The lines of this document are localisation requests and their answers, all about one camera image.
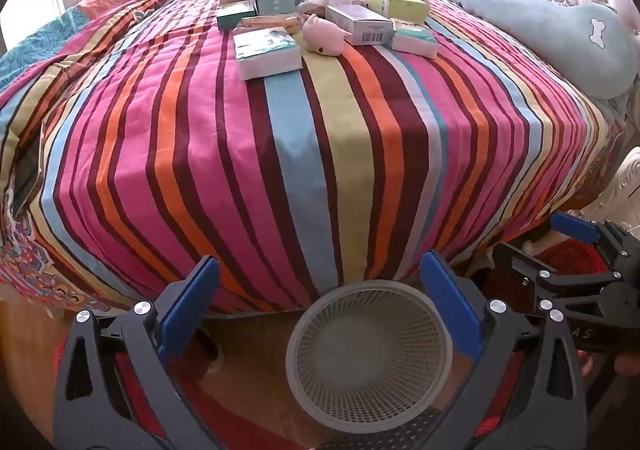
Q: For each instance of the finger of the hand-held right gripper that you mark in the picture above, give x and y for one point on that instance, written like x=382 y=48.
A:
x=525 y=265
x=575 y=227

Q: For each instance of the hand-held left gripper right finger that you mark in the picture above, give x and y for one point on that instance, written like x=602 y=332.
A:
x=450 y=300

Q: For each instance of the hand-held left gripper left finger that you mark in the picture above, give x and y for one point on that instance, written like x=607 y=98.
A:
x=192 y=295

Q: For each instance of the grey plastic mesh basket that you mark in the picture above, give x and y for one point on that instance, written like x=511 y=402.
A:
x=370 y=355

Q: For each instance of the person's right hand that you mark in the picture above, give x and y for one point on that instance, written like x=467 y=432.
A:
x=617 y=364

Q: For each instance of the red rug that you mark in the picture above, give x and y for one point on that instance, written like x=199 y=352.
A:
x=575 y=260

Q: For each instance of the dark star print cloth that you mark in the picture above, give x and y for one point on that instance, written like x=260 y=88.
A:
x=400 y=435

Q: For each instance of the striped colourful blanket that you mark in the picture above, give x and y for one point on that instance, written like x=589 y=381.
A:
x=250 y=155

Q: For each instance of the light blue body pillow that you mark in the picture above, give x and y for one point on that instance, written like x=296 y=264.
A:
x=525 y=5

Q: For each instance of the white teal tissue pack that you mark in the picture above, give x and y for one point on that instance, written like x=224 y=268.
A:
x=265 y=52
x=412 y=39

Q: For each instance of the dark green small box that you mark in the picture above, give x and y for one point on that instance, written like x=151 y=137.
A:
x=235 y=16

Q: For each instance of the yellow green box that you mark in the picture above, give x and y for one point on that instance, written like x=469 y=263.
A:
x=400 y=4

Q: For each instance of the orange flat packet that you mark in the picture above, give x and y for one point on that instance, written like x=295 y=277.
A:
x=270 y=21

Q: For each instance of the pink plush toy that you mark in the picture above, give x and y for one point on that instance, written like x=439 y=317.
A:
x=325 y=37

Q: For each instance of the grey box with barcode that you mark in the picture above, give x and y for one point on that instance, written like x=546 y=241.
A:
x=360 y=22

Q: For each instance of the white ornate bed frame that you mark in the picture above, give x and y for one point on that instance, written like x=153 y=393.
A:
x=627 y=180

